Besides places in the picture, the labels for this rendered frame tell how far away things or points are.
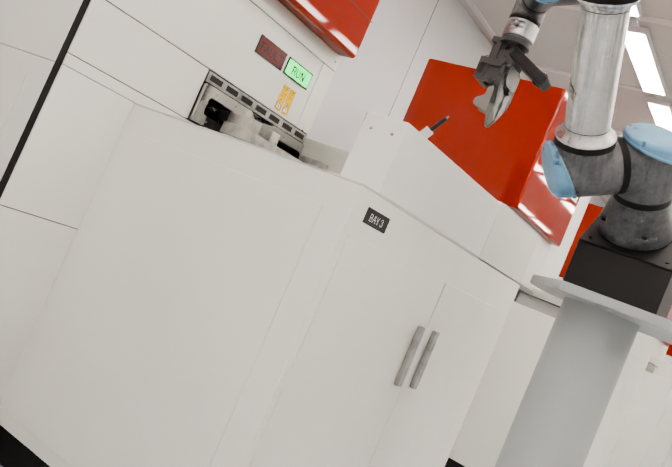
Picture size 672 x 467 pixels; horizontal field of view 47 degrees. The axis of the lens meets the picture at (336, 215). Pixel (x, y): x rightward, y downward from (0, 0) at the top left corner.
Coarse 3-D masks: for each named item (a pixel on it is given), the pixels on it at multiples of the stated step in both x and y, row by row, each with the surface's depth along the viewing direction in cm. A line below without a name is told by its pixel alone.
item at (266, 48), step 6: (264, 42) 194; (270, 42) 195; (258, 48) 193; (264, 48) 194; (270, 48) 196; (276, 48) 198; (264, 54) 195; (270, 54) 197; (276, 54) 198; (282, 54) 200; (270, 60) 197; (276, 60) 199; (282, 60) 201
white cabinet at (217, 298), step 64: (128, 128) 166; (192, 128) 157; (128, 192) 161; (192, 192) 152; (256, 192) 144; (320, 192) 137; (128, 256) 156; (192, 256) 148; (256, 256) 140; (320, 256) 134; (384, 256) 147; (448, 256) 170; (64, 320) 160; (128, 320) 152; (192, 320) 144; (256, 320) 137; (320, 320) 136; (384, 320) 155; (448, 320) 181; (64, 384) 156; (128, 384) 147; (192, 384) 140; (256, 384) 134; (320, 384) 143; (384, 384) 164; (448, 384) 193; (0, 448) 164; (64, 448) 151; (128, 448) 143; (192, 448) 136; (256, 448) 133; (320, 448) 150; (384, 448) 174; (448, 448) 208
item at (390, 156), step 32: (384, 128) 141; (352, 160) 143; (384, 160) 140; (416, 160) 146; (448, 160) 156; (384, 192) 140; (416, 192) 150; (448, 192) 161; (480, 192) 173; (448, 224) 165; (480, 224) 179
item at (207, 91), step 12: (204, 84) 182; (204, 96) 182; (216, 96) 185; (228, 96) 188; (192, 108) 182; (204, 108) 183; (228, 108) 190; (240, 108) 193; (192, 120) 182; (204, 120) 184; (264, 120) 201; (276, 132) 207; (288, 144) 212; (300, 144) 216
